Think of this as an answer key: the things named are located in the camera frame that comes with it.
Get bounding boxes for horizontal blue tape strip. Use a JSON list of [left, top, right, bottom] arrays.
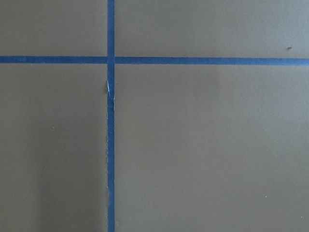
[[0, 56, 309, 66]]

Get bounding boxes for vertical blue tape strip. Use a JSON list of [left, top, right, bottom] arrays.
[[107, 0, 115, 232]]

